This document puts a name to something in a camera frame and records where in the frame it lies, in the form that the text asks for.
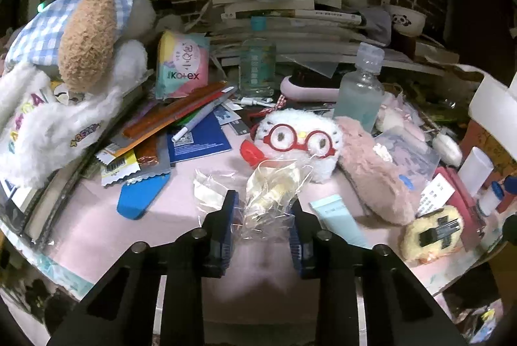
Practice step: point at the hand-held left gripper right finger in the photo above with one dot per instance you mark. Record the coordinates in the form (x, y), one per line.
(297, 241)

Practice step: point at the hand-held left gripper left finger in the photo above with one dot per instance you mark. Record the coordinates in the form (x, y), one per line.
(228, 216)

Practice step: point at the clear plastic wrapper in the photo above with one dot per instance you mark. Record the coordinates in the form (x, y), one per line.
(266, 192)

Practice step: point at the light blue tube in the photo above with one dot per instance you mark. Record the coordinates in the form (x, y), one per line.
(339, 219)

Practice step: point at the pink fluffy pouch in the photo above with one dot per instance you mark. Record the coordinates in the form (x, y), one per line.
(375, 184)

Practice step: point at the yellow fluffy hair clip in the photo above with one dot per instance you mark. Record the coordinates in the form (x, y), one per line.
(416, 245)

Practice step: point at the white plush with red glasses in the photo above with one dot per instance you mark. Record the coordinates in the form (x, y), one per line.
(295, 118)

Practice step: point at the clear plastic bottle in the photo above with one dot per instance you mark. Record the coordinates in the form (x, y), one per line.
(359, 95)

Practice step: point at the pink box with white lid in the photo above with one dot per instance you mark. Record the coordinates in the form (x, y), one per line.
(492, 99)

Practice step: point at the blue booklet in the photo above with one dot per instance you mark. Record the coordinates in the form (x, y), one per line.
(206, 144)

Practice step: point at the blue card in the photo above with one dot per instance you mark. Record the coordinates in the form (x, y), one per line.
(141, 196)

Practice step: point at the orange snack strip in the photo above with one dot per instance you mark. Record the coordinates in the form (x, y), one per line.
(161, 120)
(147, 152)

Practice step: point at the grey pen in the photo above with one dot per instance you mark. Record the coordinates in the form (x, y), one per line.
(202, 116)

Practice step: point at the yellow white packet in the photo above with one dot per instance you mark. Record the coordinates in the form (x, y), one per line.
(121, 168)

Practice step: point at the clear printed zip pouch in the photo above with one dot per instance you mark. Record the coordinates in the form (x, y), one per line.
(404, 156)

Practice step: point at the pink hair brush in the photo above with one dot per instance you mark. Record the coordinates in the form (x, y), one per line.
(307, 92)

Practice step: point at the white label card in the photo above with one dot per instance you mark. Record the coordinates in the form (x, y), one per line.
(436, 192)

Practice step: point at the glass bottle with blue cap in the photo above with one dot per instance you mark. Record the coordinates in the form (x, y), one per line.
(257, 67)

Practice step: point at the white pink pompom bow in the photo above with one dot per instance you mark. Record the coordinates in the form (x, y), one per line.
(391, 120)

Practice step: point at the pastel sanitary pad packet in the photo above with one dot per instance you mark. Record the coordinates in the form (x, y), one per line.
(181, 63)

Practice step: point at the dark red box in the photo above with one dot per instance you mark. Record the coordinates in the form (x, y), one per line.
(468, 225)

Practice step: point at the small white panda plush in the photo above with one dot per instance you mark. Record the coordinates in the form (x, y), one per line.
(448, 148)

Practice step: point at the white tube blue cap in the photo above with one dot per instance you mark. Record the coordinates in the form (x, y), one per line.
(488, 200)

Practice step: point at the white desk shelf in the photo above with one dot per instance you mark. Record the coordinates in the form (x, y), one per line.
(404, 63)

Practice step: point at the stack of books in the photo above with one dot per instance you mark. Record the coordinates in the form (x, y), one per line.
(282, 13)

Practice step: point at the purple cloth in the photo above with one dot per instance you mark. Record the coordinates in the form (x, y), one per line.
(377, 27)

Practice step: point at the white plush dog checkered hat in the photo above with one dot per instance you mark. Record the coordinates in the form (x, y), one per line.
(85, 35)

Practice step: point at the white panda bowl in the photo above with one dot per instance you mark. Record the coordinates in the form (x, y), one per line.
(408, 23)

